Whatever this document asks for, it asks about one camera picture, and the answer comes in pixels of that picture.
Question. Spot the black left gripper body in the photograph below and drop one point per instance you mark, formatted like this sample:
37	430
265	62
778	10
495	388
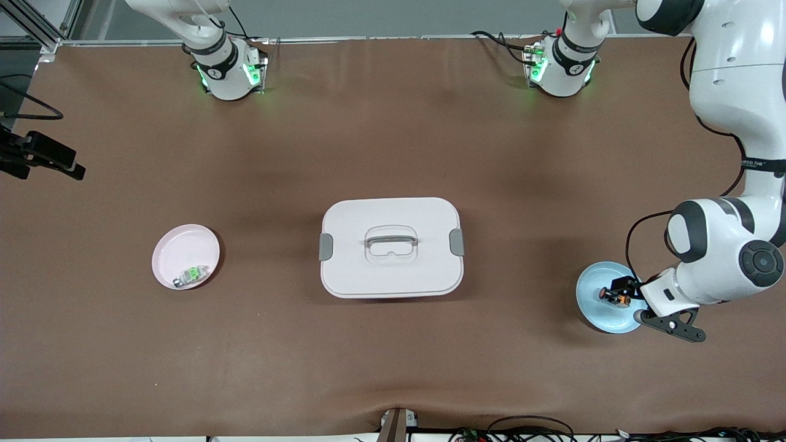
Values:
627	287

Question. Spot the orange push button switch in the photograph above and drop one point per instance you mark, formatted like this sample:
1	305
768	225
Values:
607	294

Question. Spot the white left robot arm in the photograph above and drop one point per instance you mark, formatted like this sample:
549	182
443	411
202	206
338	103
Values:
737	92

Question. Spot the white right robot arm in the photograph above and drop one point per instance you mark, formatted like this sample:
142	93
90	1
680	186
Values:
221	73

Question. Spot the blue round plate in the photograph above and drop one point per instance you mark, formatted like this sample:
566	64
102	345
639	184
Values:
599	316

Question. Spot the pink round plate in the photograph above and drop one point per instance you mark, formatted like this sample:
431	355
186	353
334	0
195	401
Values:
181	245

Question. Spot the grey box latch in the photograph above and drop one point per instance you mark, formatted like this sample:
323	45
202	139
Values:
457	242
325	247

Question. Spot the white lidded storage box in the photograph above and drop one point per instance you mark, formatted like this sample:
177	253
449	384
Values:
393	273

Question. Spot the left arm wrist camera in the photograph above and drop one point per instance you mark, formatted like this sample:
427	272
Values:
672	325

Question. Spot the aluminium frame profile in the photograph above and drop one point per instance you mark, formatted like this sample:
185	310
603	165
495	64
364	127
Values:
50	44

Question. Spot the green push button switch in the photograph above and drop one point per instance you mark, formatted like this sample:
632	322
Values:
193	273

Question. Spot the metal bracket at table edge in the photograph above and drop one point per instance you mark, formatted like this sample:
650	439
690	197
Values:
396	426

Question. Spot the metal table edge rail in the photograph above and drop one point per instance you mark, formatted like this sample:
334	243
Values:
344	40

